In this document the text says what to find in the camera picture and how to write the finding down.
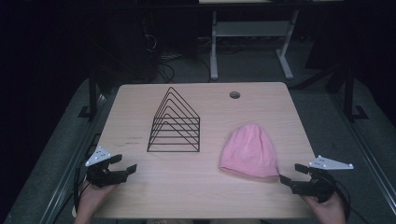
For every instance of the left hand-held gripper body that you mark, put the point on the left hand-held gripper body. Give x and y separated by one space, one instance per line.
100 176

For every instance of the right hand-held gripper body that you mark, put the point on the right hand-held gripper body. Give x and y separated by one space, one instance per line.
315 185

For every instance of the pink knitted beanie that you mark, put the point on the pink knitted beanie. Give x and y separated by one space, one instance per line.
250 152

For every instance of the person's left hand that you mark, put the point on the person's left hand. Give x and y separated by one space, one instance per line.
91 199

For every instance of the person's right hand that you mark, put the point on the person's right hand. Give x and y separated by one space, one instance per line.
327 212

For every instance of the black metal stand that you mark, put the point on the black metal stand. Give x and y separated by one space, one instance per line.
349 93
92 93

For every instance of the grey metal rail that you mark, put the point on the grey metal rail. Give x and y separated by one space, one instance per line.
67 174
370 161

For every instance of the white metal desk frame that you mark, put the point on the white metal desk frame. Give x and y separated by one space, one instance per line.
249 29

